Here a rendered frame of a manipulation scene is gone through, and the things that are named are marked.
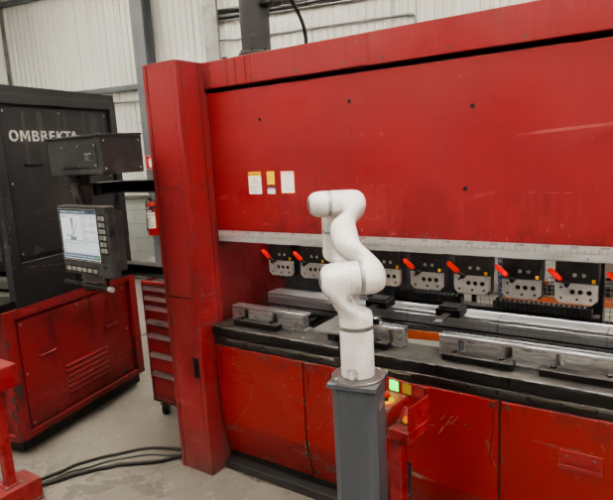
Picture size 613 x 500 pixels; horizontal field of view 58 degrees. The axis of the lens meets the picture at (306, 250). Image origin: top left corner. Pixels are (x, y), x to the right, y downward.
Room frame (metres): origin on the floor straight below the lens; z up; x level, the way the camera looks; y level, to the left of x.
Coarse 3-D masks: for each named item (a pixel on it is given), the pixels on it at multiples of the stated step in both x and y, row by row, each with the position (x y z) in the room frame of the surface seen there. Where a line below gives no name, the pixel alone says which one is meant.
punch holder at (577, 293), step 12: (564, 264) 2.06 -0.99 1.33; (576, 264) 2.03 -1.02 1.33; (588, 264) 2.01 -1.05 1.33; (600, 264) 2.04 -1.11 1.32; (564, 276) 2.06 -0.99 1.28; (576, 276) 2.04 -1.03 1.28; (588, 276) 2.01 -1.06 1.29; (600, 276) 2.05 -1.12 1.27; (564, 288) 2.05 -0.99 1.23; (576, 288) 2.03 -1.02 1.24; (588, 288) 2.01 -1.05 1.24; (564, 300) 2.05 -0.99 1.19; (576, 300) 2.04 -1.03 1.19; (588, 300) 2.01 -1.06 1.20
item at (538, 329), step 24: (312, 312) 3.05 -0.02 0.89; (336, 312) 2.97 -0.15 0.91; (384, 312) 2.79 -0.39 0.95; (408, 312) 2.71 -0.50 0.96; (432, 312) 2.64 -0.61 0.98; (480, 312) 2.58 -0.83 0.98; (504, 312) 2.56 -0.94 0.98; (504, 336) 2.45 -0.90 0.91; (528, 336) 2.39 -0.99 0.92; (552, 336) 2.33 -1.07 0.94; (576, 336) 2.27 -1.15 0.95; (600, 336) 2.22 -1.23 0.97
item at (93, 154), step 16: (48, 144) 2.97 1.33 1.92; (64, 144) 2.86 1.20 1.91; (80, 144) 2.76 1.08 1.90; (96, 144) 2.69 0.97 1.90; (112, 144) 2.72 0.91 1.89; (128, 144) 2.79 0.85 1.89; (64, 160) 2.87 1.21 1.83; (80, 160) 2.78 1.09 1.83; (96, 160) 2.69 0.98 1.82; (112, 160) 2.71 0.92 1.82; (128, 160) 2.78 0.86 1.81; (80, 176) 3.00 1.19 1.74; (80, 192) 2.99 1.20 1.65
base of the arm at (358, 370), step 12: (348, 336) 1.82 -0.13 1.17; (360, 336) 1.81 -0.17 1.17; (372, 336) 1.84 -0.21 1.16; (348, 348) 1.82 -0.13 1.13; (360, 348) 1.81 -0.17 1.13; (372, 348) 1.84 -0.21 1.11; (348, 360) 1.82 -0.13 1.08; (360, 360) 1.81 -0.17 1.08; (372, 360) 1.83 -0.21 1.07; (336, 372) 1.89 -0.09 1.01; (348, 372) 1.81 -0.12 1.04; (360, 372) 1.81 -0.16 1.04; (372, 372) 1.83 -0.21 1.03; (348, 384) 1.78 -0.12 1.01; (360, 384) 1.78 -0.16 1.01; (372, 384) 1.78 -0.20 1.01
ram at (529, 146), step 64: (448, 64) 2.31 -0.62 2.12; (512, 64) 2.17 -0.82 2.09; (576, 64) 2.05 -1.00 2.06; (256, 128) 2.88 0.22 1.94; (320, 128) 2.66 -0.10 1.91; (384, 128) 2.48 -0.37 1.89; (448, 128) 2.31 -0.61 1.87; (512, 128) 2.17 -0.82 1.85; (576, 128) 2.04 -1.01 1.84; (384, 192) 2.48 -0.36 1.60; (448, 192) 2.31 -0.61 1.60; (512, 192) 2.17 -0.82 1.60; (576, 192) 2.04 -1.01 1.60; (512, 256) 2.17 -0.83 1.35; (576, 256) 2.04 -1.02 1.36
